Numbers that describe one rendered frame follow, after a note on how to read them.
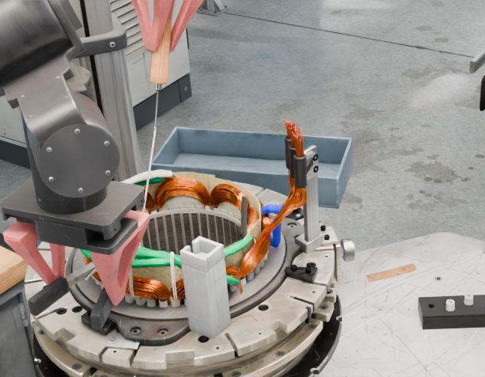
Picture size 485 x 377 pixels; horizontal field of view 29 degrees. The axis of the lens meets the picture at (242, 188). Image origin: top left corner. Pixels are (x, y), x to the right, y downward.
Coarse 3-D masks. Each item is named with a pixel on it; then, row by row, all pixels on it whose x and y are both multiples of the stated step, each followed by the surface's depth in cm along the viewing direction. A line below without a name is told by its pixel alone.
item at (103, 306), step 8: (104, 288) 80; (104, 296) 79; (96, 304) 78; (104, 304) 78; (112, 304) 80; (96, 312) 77; (104, 312) 78; (96, 320) 77; (104, 320) 78; (96, 328) 77
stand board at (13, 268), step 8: (0, 248) 107; (0, 256) 105; (8, 256) 105; (16, 256) 105; (0, 264) 104; (8, 264) 104; (16, 264) 104; (24, 264) 105; (0, 272) 103; (8, 272) 103; (16, 272) 104; (24, 272) 105; (0, 280) 102; (8, 280) 103; (16, 280) 104; (0, 288) 103; (8, 288) 104
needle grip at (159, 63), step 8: (168, 24) 85; (168, 32) 85; (160, 40) 85; (168, 40) 86; (160, 48) 85; (168, 48) 86; (152, 56) 86; (160, 56) 86; (168, 56) 86; (152, 64) 86; (160, 64) 86; (168, 64) 86; (152, 72) 86; (160, 72) 86; (152, 80) 86; (160, 80) 86
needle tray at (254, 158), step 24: (168, 144) 127; (192, 144) 131; (216, 144) 130; (240, 144) 128; (264, 144) 127; (312, 144) 125; (336, 144) 125; (168, 168) 121; (192, 168) 120; (216, 168) 119; (240, 168) 127; (264, 168) 126; (336, 168) 125; (288, 192) 118; (336, 192) 116
